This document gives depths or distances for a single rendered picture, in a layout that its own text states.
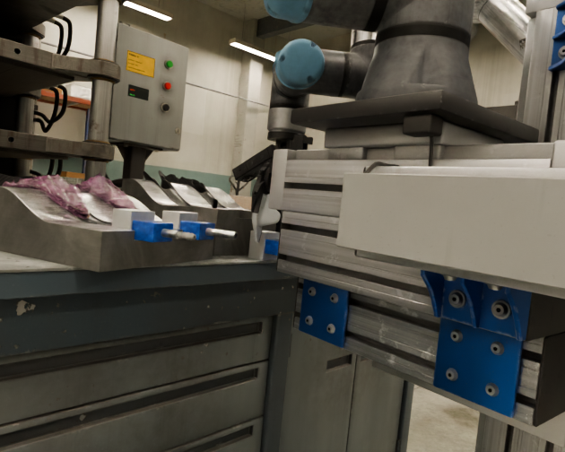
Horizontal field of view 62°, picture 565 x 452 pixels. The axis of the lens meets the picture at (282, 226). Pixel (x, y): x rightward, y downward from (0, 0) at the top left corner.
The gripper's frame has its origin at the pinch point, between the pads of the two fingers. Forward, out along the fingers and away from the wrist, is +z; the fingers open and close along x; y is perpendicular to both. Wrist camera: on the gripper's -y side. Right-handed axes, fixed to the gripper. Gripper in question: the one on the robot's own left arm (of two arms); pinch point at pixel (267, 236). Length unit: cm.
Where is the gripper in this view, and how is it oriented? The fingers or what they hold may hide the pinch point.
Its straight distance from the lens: 93.4
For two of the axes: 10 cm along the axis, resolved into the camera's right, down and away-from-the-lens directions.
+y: 8.2, 1.1, -5.7
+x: 5.7, 0.2, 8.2
